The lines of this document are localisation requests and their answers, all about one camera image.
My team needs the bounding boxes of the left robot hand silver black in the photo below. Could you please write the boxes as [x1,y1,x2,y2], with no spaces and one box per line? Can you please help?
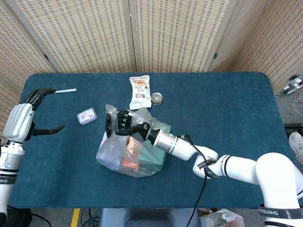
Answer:
[2,88,65,144]

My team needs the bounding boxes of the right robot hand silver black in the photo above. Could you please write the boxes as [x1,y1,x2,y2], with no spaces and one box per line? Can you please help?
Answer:
[105,109,153,144]

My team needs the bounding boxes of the clear plastic shopping bag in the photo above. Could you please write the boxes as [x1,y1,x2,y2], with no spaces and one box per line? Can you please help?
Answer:
[96,104,171,178]

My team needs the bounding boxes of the orange snack package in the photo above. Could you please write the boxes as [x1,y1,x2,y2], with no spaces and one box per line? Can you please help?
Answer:
[122,137,141,170]

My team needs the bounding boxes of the white nut snack packet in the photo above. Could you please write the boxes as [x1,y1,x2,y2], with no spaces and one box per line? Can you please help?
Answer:
[129,75,152,111]

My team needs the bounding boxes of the small clear purple case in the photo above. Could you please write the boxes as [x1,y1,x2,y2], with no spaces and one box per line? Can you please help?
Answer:
[76,107,98,125]

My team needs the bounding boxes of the small round clear jar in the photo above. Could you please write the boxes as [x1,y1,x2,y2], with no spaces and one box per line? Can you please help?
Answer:
[151,92,163,105]

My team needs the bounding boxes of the teal cardboard box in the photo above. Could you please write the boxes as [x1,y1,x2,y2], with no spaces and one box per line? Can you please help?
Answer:
[138,119,171,170]

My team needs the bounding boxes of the woven folding screen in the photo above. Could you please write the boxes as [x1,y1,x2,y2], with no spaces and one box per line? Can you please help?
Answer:
[0,0,303,142]

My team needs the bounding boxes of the black equipment base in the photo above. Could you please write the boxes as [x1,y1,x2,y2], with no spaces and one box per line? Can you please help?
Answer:
[6,205,52,227]

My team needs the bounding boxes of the grey robot torso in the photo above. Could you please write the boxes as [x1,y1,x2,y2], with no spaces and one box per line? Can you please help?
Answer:
[98,208,201,227]

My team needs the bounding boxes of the blue table cloth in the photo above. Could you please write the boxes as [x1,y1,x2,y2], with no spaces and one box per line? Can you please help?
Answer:
[7,72,295,209]

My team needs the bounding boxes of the white power strip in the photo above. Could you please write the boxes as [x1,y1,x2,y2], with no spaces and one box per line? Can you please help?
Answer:
[281,75,303,95]

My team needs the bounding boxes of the white sneaker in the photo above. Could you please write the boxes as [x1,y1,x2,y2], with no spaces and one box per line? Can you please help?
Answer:
[287,132,303,164]

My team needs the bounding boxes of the blue floor cables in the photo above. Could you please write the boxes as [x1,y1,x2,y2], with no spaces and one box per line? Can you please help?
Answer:
[80,208,100,227]

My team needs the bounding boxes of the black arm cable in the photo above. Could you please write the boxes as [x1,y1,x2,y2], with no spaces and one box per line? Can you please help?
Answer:
[181,134,221,227]

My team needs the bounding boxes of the black metal frame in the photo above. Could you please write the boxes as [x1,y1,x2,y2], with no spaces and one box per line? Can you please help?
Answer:
[284,122,303,139]

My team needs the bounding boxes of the loose floor cables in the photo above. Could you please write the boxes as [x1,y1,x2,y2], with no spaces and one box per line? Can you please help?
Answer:
[291,93,303,116]

